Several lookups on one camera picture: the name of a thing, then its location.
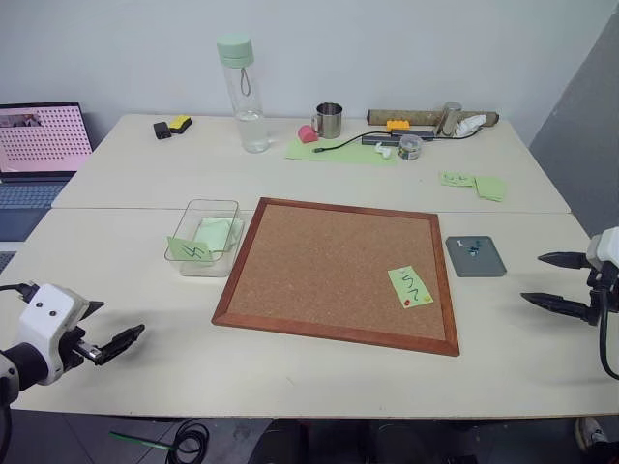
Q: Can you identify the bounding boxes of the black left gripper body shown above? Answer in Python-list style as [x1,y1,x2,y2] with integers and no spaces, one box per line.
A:
[61,308,103,374]

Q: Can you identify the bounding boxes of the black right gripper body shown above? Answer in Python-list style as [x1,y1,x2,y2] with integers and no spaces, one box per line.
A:
[585,263,619,316]

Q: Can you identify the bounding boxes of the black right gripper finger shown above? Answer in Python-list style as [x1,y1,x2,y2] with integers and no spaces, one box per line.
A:
[537,249,590,272]
[519,291,600,327]

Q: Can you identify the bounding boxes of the green sticky note pad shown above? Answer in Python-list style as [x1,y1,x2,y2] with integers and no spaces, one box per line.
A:
[473,176,511,203]

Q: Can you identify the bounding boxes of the green note with black scribble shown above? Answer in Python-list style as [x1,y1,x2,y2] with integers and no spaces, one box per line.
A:
[166,235,216,263]

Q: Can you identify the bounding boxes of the green note with black writing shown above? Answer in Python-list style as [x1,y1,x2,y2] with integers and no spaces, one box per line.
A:
[387,265,433,309]

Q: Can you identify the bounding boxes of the clear plastic jar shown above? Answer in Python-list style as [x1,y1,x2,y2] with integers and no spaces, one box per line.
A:
[397,134,424,162]

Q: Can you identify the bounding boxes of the grey flat tray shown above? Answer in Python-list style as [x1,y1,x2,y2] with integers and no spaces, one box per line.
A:
[444,235,508,278]

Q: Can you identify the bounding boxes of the green stick on floor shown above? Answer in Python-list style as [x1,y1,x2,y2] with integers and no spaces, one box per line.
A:
[107,430,178,451]

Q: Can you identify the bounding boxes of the clear plastic container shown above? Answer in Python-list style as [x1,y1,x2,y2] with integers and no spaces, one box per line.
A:
[163,198,244,278]

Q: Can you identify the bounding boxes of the white crumpled cloth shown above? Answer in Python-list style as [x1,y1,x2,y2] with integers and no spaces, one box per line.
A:
[451,113,486,137]

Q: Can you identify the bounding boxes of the laptop with pink screen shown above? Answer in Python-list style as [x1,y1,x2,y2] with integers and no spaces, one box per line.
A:
[0,101,95,275]

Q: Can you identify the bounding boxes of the silver metal cylinder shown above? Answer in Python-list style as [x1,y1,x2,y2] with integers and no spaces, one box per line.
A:
[435,101,463,137]

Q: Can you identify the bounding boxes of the clear bottle with green lid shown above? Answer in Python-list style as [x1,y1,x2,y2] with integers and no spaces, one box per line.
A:
[216,34,271,155]

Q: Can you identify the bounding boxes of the large light green paper sheet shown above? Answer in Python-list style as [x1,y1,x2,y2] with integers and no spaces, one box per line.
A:
[283,136,399,167]

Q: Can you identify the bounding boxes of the stainless steel mug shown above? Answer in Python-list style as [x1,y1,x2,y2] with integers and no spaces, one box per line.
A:
[309,101,345,139]

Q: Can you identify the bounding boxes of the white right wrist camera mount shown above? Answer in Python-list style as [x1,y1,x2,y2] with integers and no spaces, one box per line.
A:
[585,226,619,273]

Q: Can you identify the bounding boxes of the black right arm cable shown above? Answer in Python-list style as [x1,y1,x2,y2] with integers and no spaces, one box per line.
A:
[597,288,619,381]

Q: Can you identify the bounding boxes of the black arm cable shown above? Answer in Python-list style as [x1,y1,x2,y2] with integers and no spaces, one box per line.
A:
[597,288,619,381]
[0,280,39,305]

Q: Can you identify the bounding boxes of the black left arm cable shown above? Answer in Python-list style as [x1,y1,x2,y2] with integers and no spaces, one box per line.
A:
[0,280,39,305]

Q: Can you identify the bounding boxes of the coiled black floor cable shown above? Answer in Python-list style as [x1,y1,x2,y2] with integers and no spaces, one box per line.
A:
[173,417,210,464]

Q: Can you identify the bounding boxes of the cork board with wooden frame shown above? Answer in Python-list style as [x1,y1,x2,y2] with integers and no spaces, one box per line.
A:
[211,196,460,358]

